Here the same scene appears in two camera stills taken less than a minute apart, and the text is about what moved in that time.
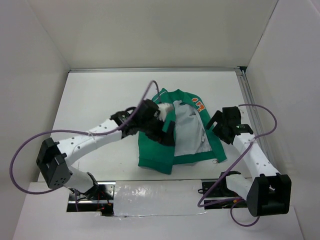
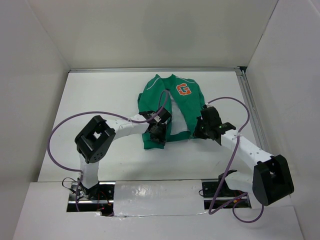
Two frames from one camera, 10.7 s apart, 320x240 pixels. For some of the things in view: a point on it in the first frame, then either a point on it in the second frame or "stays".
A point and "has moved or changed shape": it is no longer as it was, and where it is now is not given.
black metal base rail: x=216 y=194 stays
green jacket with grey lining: x=194 y=141 has moved or changed shape
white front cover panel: x=154 y=198 stays
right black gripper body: x=219 y=130 → x=201 y=129
